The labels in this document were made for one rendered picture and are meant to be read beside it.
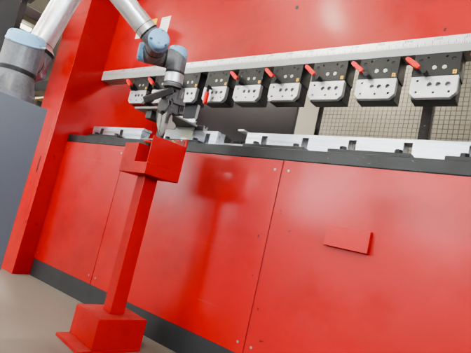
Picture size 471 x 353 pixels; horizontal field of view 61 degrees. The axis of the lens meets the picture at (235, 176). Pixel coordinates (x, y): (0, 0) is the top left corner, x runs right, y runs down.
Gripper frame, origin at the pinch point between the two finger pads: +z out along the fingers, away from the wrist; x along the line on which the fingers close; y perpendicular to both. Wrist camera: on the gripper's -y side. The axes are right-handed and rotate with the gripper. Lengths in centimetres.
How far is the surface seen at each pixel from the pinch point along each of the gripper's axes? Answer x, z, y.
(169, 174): -4.8, 15.8, 4.3
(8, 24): 125, -57, -33
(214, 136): 11.4, -6.8, 37.6
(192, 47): 41, -56, 37
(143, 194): 2.2, 25.2, -1.3
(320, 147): -44, -4, 46
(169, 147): -4.8, 5.6, 2.2
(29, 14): 168, -83, -13
